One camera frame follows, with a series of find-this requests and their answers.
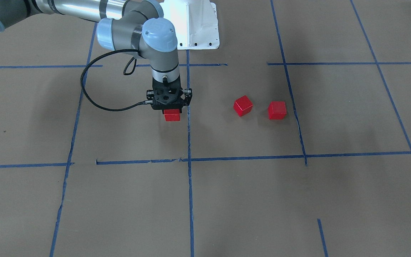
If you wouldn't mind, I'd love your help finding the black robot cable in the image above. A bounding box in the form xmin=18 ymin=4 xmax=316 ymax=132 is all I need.
xmin=80 ymin=49 xmax=154 ymax=112

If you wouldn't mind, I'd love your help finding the brown paper table cover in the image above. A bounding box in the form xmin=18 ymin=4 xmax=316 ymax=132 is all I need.
xmin=0 ymin=0 xmax=411 ymax=257

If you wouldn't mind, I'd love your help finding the red cube block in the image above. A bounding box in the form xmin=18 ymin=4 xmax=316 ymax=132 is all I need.
xmin=233 ymin=95 xmax=253 ymax=117
xmin=163 ymin=109 xmax=181 ymax=122

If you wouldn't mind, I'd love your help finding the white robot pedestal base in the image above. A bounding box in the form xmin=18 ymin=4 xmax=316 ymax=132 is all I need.
xmin=160 ymin=0 xmax=220 ymax=50

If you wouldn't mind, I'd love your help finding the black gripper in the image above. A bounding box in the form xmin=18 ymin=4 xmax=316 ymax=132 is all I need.
xmin=146 ymin=80 xmax=193 ymax=111

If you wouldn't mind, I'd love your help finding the red cube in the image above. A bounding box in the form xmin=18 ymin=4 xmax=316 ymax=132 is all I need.
xmin=268 ymin=101 xmax=287 ymax=120

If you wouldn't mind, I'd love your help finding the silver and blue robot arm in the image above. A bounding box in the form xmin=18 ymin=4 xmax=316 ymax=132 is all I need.
xmin=0 ymin=0 xmax=193 ymax=112

